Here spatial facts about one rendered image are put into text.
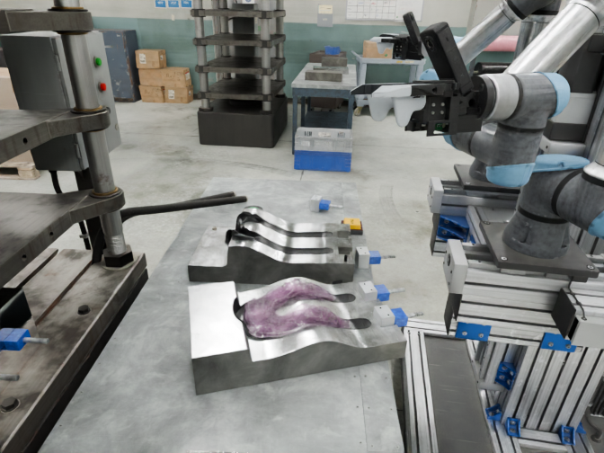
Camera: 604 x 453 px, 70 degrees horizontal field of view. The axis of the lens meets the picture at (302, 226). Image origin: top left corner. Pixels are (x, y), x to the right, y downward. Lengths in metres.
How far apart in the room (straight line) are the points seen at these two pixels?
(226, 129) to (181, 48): 3.09
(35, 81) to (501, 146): 1.27
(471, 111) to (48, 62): 1.17
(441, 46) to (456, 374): 1.52
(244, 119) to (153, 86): 3.05
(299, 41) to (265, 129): 2.76
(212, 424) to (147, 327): 0.37
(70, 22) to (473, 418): 1.80
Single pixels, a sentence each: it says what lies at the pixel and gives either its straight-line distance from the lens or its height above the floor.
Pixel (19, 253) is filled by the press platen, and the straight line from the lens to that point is 1.20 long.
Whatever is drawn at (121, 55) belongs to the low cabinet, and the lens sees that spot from 8.05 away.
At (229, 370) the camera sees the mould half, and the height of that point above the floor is 0.86.
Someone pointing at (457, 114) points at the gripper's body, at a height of 1.42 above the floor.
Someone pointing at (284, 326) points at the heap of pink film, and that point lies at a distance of 1.03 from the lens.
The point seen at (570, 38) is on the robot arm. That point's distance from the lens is 1.01.
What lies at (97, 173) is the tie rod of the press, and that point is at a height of 1.11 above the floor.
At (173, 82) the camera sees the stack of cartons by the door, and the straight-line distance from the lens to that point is 7.90.
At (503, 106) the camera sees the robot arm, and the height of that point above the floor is 1.43.
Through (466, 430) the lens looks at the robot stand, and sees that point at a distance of 1.82.
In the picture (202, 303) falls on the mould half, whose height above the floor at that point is 0.91.
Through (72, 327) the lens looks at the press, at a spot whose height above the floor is 0.78.
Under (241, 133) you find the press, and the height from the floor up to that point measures 0.17.
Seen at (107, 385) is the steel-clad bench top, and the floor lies 0.80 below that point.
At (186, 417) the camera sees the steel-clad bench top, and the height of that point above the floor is 0.80.
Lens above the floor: 1.57
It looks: 27 degrees down
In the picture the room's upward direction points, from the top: 1 degrees clockwise
